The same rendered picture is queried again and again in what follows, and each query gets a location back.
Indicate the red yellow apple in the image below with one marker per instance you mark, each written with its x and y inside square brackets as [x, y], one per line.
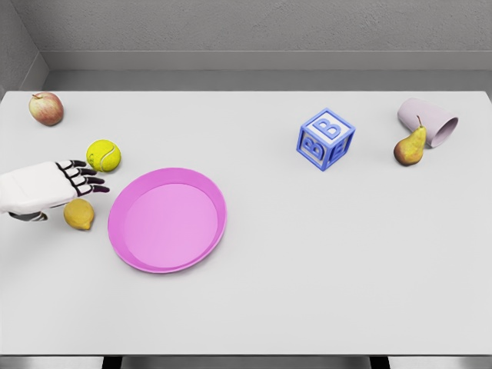
[46, 108]

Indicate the yellow brown pear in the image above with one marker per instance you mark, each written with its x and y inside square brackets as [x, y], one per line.
[410, 147]

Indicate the pink round plate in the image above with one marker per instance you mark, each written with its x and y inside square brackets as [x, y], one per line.
[167, 220]

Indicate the yellow lemon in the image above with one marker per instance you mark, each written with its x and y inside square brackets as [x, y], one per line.
[78, 214]

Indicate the pale lilac cup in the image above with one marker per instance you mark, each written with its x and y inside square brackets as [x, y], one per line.
[434, 121]

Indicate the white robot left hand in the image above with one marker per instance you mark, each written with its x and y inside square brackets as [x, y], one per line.
[38, 184]

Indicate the blue letter block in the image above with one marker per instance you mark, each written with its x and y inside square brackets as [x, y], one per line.
[326, 139]

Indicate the yellow tennis ball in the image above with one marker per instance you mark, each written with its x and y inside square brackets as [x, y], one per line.
[104, 155]

